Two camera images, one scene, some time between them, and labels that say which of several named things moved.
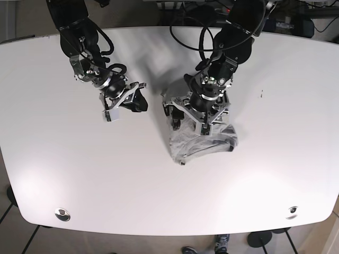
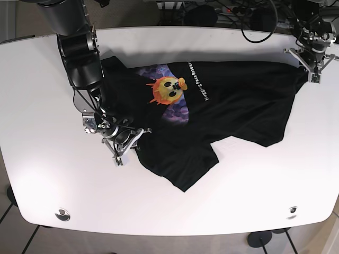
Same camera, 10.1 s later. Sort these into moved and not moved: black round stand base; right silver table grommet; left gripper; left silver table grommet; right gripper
Moved: left gripper; right gripper
Not moved: right silver table grommet; black round stand base; left silver table grommet
